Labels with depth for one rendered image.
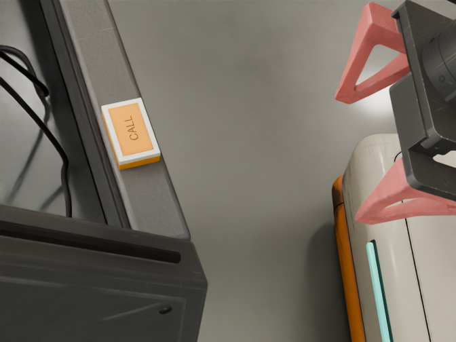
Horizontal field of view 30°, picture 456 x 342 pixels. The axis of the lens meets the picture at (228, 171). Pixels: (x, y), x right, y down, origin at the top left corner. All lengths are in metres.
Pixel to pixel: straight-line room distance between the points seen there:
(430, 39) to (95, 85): 0.26
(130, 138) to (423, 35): 0.22
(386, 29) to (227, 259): 1.12
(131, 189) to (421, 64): 0.22
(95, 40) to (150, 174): 0.13
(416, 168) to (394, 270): 0.90
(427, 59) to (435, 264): 0.91
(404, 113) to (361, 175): 0.98
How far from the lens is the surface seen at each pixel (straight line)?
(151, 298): 0.55
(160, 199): 0.60
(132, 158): 0.60
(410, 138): 0.49
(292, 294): 1.63
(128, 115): 0.62
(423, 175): 0.49
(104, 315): 0.55
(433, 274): 1.39
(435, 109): 0.50
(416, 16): 0.54
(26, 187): 0.74
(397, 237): 1.40
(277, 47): 1.94
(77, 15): 0.69
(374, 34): 0.56
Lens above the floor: 1.47
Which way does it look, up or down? 58 degrees down
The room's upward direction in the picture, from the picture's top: 11 degrees clockwise
